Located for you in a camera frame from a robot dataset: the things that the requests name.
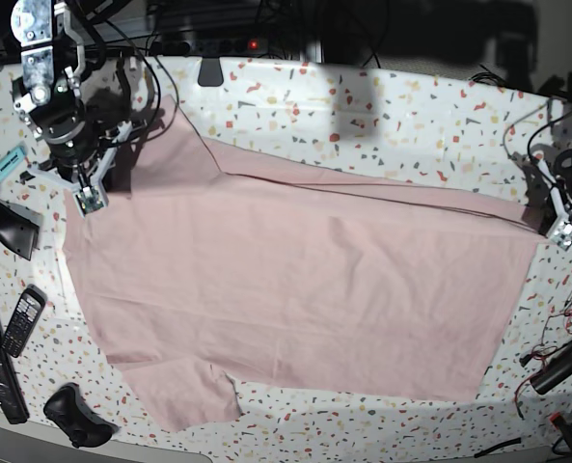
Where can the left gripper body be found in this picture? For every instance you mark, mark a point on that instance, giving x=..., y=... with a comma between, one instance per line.
x=555, y=182

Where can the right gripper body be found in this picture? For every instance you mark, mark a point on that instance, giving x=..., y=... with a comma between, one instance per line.
x=80, y=154

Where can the pink T-shirt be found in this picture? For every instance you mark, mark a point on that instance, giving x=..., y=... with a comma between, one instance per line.
x=219, y=264

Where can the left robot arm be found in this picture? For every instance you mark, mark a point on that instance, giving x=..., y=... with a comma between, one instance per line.
x=539, y=144

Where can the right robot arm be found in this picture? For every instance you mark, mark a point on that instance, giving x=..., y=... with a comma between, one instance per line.
x=59, y=51

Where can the light blue highlighter pen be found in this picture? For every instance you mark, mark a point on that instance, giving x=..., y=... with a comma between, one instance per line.
x=12, y=160

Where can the terrazzo patterned table cloth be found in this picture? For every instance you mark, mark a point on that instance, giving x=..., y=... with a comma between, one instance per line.
x=383, y=124

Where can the black table clamp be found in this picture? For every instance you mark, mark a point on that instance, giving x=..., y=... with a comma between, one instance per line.
x=210, y=74

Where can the black cylinder tool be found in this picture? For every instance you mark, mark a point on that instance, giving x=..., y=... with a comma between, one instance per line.
x=558, y=370

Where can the black power strip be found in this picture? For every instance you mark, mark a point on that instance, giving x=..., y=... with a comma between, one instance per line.
x=211, y=47

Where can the red tipped black tool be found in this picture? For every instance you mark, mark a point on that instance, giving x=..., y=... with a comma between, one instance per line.
x=565, y=430

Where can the black game controller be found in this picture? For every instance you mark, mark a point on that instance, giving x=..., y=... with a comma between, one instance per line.
x=83, y=427

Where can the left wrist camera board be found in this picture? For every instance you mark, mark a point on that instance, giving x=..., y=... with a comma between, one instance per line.
x=561, y=234

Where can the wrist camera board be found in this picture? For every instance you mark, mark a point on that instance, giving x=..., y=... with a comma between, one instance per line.
x=561, y=234
x=89, y=200

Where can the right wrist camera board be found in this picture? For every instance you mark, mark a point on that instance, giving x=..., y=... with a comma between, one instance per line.
x=89, y=200

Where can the black cordless phone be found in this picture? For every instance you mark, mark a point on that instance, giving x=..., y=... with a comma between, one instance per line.
x=25, y=317

